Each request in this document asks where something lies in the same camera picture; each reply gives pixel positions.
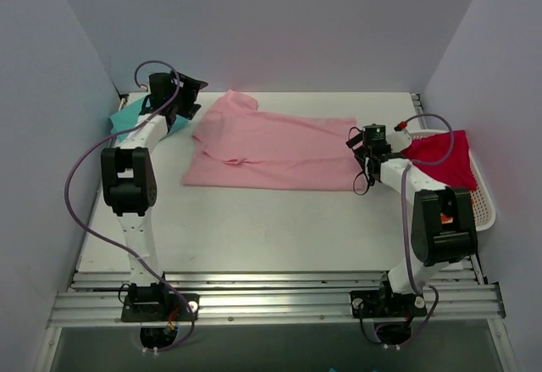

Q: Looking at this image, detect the pink t-shirt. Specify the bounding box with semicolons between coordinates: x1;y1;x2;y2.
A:
182;91;367;192

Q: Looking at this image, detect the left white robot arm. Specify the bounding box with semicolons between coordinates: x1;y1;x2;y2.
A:
101;71;208;320

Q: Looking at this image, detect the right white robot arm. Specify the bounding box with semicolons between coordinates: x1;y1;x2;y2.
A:
346;122;478;315

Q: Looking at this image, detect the teal folded t-shirt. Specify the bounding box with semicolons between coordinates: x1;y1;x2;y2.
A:
109;97;189;134

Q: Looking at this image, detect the magenta t-shirt in basket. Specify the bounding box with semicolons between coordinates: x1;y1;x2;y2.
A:
402;130;478;192

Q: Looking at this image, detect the orange t-shirt in basket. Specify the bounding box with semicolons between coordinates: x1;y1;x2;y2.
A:
440;194;474;225

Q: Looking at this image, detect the white plastic basket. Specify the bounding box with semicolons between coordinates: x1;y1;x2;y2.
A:
406;130;496;231

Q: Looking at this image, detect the black loose cable loop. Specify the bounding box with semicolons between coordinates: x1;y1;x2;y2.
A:
351;155;376;197

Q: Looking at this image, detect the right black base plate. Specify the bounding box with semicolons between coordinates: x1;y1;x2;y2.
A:
349;290;427;319

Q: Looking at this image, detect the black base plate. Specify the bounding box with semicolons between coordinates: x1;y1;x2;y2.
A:
349;290;427;319
120;293;200;323

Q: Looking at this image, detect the aluminium rail frame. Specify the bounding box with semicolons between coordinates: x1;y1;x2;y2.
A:
47;266;506;328

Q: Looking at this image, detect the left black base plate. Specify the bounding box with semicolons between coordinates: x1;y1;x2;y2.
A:
120;293;200;323

